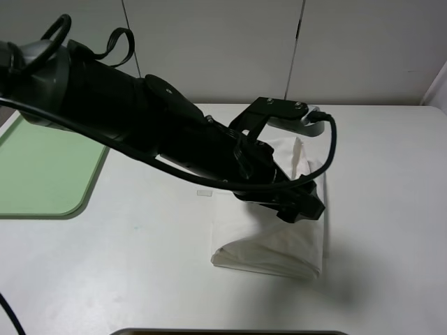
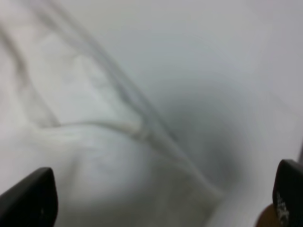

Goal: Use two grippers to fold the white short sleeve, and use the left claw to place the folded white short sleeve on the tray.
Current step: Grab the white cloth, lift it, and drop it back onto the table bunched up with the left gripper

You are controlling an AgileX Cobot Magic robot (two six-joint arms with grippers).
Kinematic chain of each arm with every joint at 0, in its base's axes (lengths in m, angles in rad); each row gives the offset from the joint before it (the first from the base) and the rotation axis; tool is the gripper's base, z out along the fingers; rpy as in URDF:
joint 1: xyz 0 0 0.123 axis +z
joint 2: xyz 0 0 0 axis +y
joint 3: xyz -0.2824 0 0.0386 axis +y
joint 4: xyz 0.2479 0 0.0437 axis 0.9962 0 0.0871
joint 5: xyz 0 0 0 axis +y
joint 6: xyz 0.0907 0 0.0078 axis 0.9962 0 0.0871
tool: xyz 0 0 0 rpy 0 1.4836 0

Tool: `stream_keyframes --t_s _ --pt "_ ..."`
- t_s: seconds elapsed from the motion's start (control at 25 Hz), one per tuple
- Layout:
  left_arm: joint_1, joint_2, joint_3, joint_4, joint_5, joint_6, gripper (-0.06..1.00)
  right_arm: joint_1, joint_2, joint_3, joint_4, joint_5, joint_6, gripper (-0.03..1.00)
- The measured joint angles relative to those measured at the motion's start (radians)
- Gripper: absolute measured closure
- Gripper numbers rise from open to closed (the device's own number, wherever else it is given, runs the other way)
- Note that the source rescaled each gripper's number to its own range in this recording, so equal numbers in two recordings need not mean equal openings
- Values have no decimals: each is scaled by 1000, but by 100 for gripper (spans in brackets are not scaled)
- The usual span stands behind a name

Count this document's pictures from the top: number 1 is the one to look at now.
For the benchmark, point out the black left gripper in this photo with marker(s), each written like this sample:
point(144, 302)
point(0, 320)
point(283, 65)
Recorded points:
point(215, 151)

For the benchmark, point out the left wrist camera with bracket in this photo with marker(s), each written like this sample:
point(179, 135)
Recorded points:
point(288, 115)

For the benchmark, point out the white short sleeve shirt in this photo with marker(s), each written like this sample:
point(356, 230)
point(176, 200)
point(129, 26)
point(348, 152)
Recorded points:
point(250, 237)

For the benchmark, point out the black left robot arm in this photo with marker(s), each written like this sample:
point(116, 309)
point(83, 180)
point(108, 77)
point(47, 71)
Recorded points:
point(148, 120)

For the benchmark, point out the green plastic tray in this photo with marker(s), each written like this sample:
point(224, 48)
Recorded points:
point(46, 173)

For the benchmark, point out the clear tape marker mid left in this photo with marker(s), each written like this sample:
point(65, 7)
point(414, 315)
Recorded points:
point(204, 193)

